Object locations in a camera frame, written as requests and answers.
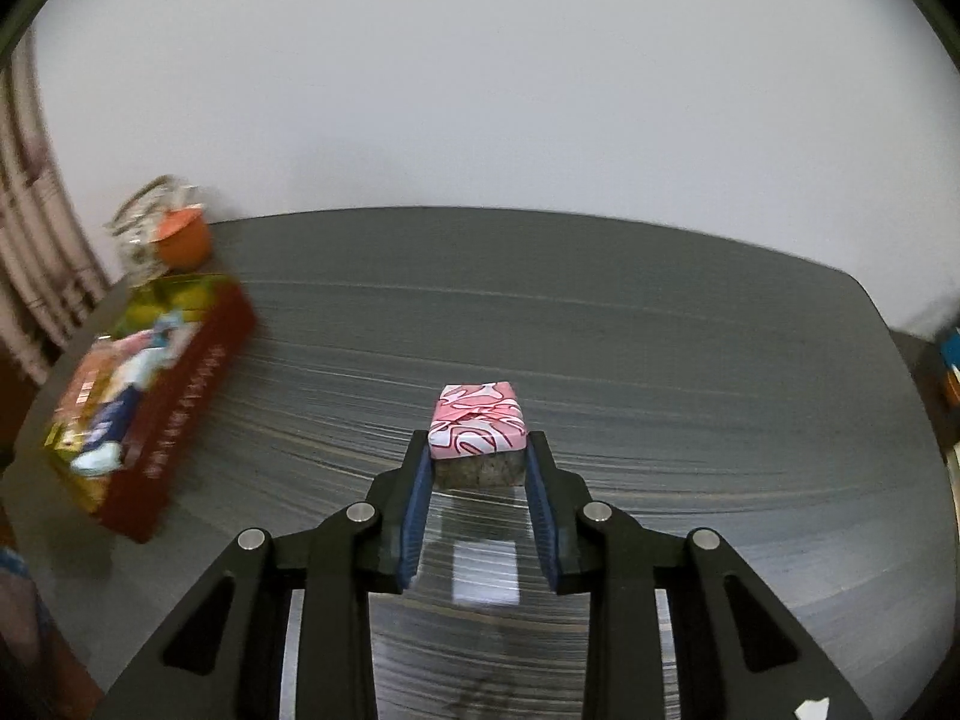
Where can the floral ceramic teapot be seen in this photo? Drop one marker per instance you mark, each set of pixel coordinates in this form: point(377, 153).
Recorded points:
point(133, 226)

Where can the red gold toffee tin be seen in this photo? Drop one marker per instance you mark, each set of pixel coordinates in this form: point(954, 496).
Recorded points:
point(212, 318)

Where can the clear packet orange biscuits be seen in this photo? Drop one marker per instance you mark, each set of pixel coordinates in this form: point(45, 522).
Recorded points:
point(85, 390)

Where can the cluttered shelf with books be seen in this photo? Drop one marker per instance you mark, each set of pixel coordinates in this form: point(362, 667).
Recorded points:
point(946, 376)

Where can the beige patterned curtain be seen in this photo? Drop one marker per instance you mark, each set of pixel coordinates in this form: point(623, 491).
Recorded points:
point(51, 279)

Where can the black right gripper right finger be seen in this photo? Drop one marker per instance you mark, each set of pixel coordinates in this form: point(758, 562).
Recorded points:
point(554, 499)

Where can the large pink patterned cake packet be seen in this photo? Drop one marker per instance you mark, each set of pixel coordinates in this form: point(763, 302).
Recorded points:
point(478, 437)

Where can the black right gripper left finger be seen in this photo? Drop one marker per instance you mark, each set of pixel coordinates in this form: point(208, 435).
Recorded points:
point(401, 498)

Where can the navy white cracker packet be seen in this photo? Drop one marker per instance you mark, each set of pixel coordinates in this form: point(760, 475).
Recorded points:
point(101, 455)

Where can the orange lidded tea cup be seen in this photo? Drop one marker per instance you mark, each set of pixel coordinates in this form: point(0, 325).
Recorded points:
point(183, 240)

